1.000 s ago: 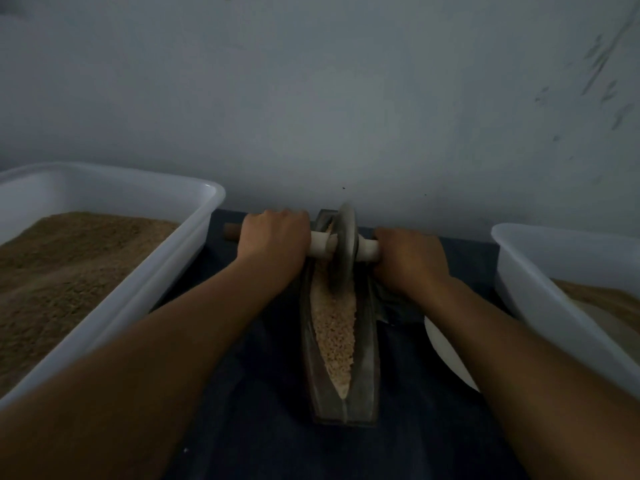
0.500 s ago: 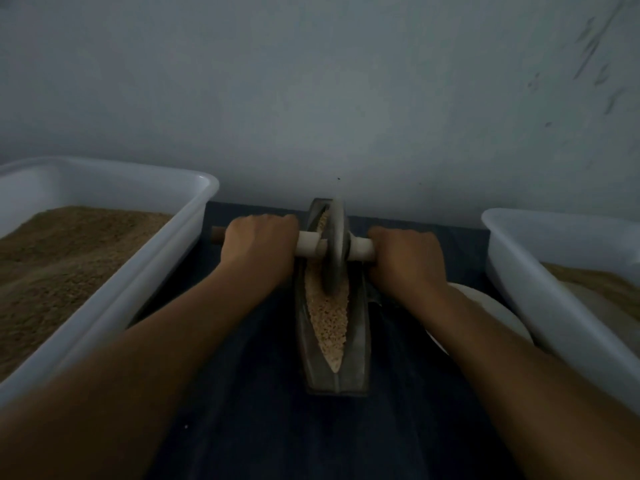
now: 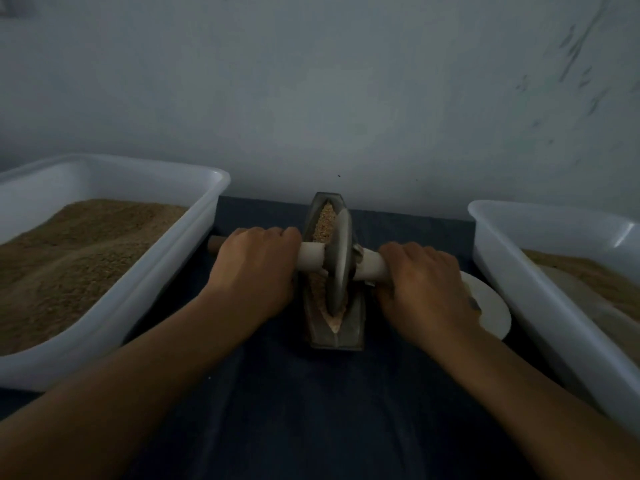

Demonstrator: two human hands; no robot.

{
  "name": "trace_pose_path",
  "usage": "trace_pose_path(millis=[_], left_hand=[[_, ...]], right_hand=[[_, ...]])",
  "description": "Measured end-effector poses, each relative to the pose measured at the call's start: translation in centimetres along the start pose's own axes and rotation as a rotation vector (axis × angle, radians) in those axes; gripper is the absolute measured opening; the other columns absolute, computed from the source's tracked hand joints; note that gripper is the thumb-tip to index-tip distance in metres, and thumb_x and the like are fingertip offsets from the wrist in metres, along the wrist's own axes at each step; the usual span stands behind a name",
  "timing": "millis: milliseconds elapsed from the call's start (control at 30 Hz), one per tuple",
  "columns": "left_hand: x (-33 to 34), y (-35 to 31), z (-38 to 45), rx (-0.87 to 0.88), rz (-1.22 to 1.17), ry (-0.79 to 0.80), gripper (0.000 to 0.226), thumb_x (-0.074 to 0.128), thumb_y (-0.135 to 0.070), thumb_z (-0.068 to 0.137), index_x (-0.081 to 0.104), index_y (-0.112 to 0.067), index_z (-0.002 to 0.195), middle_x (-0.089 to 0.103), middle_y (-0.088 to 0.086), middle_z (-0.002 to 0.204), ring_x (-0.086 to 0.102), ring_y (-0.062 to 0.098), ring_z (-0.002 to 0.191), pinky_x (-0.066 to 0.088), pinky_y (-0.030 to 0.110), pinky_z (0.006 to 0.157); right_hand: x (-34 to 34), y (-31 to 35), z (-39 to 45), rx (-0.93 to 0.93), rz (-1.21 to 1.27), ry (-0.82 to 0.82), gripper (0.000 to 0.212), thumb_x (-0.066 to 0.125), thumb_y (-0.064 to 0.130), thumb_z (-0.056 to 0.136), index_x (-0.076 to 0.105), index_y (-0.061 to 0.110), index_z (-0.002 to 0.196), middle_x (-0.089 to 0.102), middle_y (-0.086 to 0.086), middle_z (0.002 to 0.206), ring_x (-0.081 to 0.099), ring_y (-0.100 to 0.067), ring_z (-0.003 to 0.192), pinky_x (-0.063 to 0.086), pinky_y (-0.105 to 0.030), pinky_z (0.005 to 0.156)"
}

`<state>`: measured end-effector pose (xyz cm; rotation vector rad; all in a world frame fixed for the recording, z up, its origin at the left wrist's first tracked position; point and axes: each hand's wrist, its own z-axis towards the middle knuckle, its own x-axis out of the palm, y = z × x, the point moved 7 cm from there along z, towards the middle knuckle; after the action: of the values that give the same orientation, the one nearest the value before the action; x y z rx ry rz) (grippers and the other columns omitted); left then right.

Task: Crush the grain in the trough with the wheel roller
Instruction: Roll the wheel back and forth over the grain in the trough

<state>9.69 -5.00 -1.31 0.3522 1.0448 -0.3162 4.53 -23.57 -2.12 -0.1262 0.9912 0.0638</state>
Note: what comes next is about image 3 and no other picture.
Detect person's right hand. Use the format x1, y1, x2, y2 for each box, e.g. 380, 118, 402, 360
374, 241, 483, 351

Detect person's left hand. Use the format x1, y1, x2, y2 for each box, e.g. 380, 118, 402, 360
200, 227, 303, 328

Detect metal grinding wheel with handle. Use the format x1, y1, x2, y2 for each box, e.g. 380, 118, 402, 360
207, 207, 391, 318

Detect boat-shaped metal grinding trough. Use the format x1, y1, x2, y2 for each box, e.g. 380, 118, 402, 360
300, 191, 368, 352

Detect large brown grain heap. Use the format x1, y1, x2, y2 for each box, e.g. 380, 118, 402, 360
0, 199, 189, 357
523, 249, 640, 321

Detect person's right forearm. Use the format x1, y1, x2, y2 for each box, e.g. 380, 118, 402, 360
432, 325, 640, 480

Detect person's left forearm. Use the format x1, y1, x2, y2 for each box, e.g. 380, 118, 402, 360
0, 301, 261, 480

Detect white round plate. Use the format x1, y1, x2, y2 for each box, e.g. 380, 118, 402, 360
460, 269, 513, 342

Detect white plastic tub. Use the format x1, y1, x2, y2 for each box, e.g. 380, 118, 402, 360
0, 153, 232, 393
467, 199, 640, 436

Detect dark blue table cloth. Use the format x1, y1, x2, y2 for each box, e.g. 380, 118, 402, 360
0, 195, 591, 480

